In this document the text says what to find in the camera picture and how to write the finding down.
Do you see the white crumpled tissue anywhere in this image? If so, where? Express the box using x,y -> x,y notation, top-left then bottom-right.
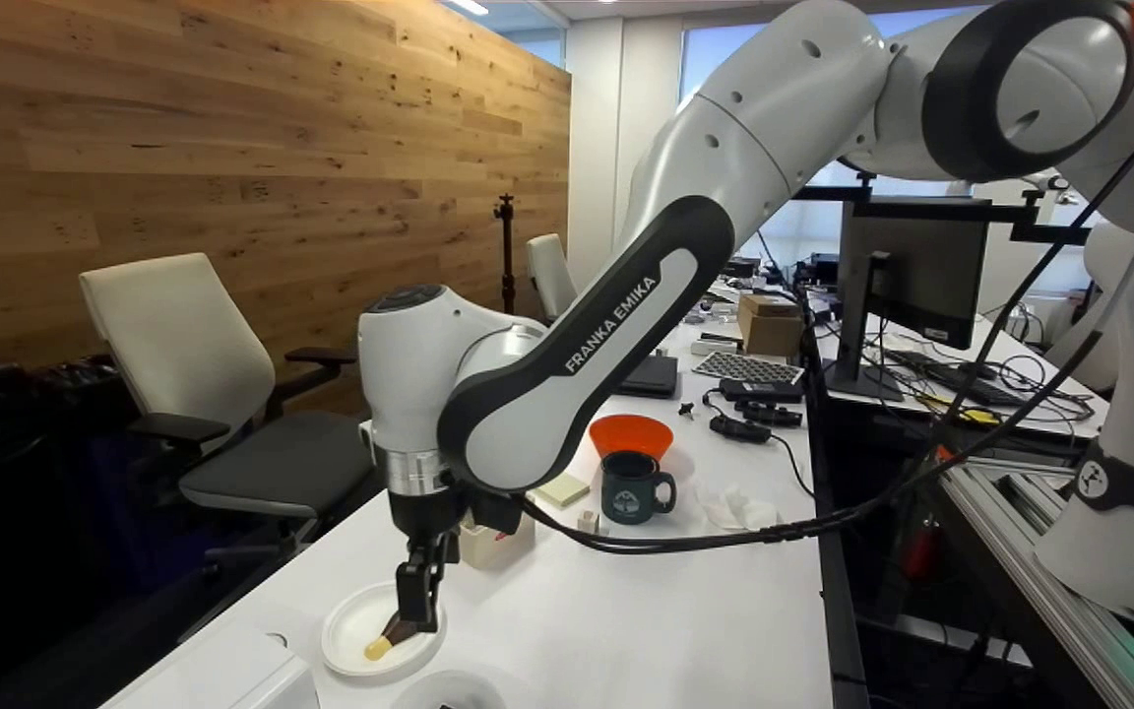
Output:
708,487 -> 784,538

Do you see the black keyboard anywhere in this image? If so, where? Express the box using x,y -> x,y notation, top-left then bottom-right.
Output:
693,348 -> 808,394

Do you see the black tripod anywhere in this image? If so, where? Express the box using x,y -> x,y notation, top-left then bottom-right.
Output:
491,194 -> 522,310

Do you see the yellow sticky note pad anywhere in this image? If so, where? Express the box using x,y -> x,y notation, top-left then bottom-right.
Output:
531,467 -> 596,512

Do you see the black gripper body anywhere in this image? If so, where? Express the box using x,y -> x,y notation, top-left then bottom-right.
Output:
386,491 -> 470,575

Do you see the dark blue mug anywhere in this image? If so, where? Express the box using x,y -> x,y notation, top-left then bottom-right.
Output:
599,453 -> 683,529

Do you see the white round plate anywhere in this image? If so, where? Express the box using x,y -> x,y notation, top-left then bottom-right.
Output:
319,579 -> 447,687

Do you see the white grey office chair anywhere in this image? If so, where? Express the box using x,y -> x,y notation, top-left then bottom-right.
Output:
75,248 -> 402,548

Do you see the aluminium rail frame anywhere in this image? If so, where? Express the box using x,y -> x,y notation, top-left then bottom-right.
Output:
939,456 -> 1134,709

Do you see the black computer monitor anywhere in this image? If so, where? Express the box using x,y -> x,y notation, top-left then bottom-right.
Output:
834,210 -> 993,397

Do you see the brown cardboard box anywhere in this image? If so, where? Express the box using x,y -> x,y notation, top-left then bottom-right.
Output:
738,288 -> 808,361

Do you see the brown toy chicken drumstick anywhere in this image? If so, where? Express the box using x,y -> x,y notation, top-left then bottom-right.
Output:
363,609 -> 420,664

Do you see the orange bowl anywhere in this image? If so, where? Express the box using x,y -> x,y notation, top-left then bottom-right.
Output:
586,414 -> 678,464

